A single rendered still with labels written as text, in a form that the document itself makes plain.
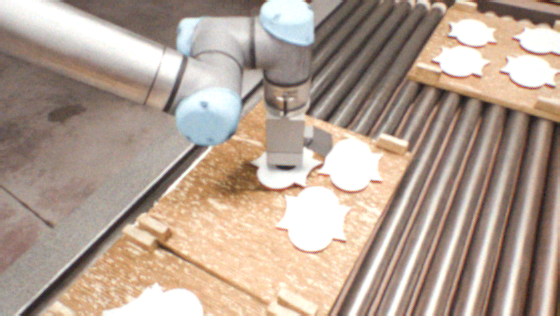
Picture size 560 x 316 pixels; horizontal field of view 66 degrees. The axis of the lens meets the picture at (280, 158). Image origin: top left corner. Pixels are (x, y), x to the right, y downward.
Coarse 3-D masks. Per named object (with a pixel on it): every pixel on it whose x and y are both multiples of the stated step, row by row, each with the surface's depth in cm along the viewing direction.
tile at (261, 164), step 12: (264, 156) 83; (312, 156) 83; (264, 168) 80; (276, 168) 80; (300, 168) 80; (312, 168) 81; (264, 180) 78; (276, 180) 78; (288, 180) 78; (300, 180) 78
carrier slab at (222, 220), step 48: (240, 144) 87; (192, 192) 78; (240, 192) 78; (288, 192) 78; (336, 192) 78; (384, 192) 78; (192, 240) 71; (240, 240) 71; (288, 240) 71; (240, 288) 66; (288, 288) 65; (336, 288) 65
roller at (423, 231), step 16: (464, 112) 98; (480, 112) 100; (464, 128) 93; (448, 144) 91; (464, 144) 90; (448, 160) 87; (448, 176) 84; (432, 192) 81; (448, 192) 82; (432, 208) 78; (416, 224) 76; (432, 224) 76; (416, 240) 73; (432, 240) 75; (400, 256) 72; (416, 256) 71; (400, 272) 69; (416, 272) 69; (400, 288) 67; (384, 304) 65; (400, 304) 65
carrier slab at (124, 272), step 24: (120, 240) 71; (96, 264) 68; (120, 264) 68; (144, 264) 68; (168, 264) 68; (72, 288) 65; (96, 288) 65; (120, 288) 65; (144, 288) 65; (168, 288) 65; (192, 288) 65; (216, 288) 65; (48, 312) 62; (72, 312) 62; (96, 312) 62; (216, 312) 62; (240, 312) 62; (264, 312) 62
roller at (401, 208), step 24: (456, 96) 102; (432, 120) 97; (432, 144) 90; (408, 168) 87; (408, 192) 81; (384, 216) 78; (408, 216) 78; (384, 240) 73; (360, 264) 71; (384, 264) 70; (360, 288) 67; (360, 312) 64
